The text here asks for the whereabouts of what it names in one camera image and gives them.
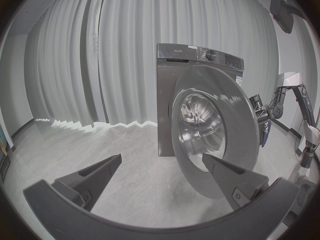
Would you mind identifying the washing machine door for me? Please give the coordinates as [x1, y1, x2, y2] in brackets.
[171, 64, 259, 200]

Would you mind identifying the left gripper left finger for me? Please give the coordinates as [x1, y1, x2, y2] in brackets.
[51, 153, 122, 212]

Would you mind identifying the white curtain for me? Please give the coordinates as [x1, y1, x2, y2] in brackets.
[98, 0, 279, 126]
[23, 0, 103, 129]

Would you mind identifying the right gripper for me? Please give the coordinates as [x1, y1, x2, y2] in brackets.
[255, 108, 271, 125]

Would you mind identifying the grey washing machine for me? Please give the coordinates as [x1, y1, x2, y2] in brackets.
[156, 43, 245, 164]

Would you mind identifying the dark blue garment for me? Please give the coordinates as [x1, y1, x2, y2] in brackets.
[260, 120, 271, 147]

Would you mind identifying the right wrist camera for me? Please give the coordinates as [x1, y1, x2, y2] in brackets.
[249, 94, 263, 112]

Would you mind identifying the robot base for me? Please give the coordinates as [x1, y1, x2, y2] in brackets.
[283, 168, 319, 231]

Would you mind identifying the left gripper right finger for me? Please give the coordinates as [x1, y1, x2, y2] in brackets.
[201, 153, 269, 211]

